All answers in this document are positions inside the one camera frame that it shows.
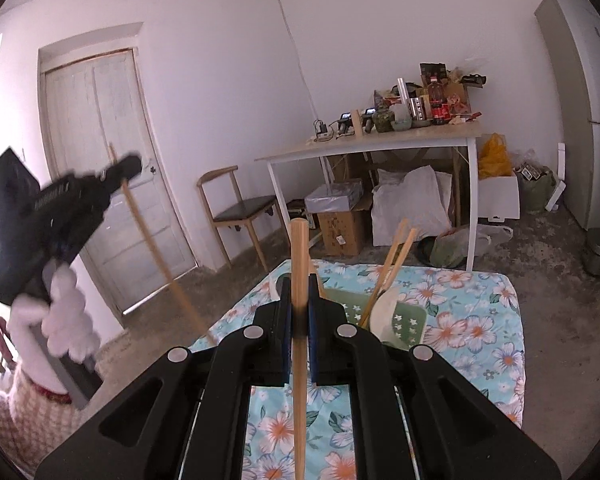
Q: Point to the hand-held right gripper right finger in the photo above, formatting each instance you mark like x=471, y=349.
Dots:
x=312, y=345

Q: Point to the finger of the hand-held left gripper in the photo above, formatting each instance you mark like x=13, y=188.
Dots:
x=125, y=167

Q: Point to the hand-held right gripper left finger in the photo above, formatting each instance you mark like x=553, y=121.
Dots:
x=288, y=345

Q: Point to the green plastic utensil holder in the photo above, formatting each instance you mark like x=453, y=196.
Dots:
x=405, y=327

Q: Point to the person's left hand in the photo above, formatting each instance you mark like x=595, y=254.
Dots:
x=65, y=315

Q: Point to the white panel door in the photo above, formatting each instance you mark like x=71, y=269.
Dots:
x=95, y=110

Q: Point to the printed cardboard box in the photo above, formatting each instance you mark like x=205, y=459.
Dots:
x=340, y=232

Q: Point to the wooden chair with dark seat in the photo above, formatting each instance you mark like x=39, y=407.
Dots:
x=242, y=207

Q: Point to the white foam box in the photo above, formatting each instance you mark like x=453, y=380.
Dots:
x=332, y=197

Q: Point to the floral light blue bedcover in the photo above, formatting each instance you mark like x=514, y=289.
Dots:
x=470, y=320

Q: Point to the dark green plastic bag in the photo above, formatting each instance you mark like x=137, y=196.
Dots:
x=450, y=250

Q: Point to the white sack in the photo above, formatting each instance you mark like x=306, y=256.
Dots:
x=405, y=205

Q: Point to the black charger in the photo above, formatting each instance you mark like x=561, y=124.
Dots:
x=322, y=130

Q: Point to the black device with screen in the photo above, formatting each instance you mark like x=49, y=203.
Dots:
x=369, y=119
x=345, y=122

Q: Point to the wooden block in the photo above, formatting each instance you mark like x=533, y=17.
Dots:
x=357, y=122

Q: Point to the white table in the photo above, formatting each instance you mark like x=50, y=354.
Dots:
x=405, y=137

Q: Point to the white storage box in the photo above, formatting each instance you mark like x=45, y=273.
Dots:
x=497, y=197

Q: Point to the yellow plastic bag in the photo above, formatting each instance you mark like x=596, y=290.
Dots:
x=492, y=160

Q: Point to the green bag with cans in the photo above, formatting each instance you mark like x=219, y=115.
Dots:
x=535, y=192

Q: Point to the clear plastic cylinder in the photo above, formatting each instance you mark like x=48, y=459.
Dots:
x=402, y=90

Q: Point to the cola bottle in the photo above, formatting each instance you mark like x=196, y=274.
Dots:
x=437, y=105

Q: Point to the grey refrigerator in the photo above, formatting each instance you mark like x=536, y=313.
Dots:
x=580, y=110

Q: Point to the white bracket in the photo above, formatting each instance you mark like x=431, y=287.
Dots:
x=560, y=170

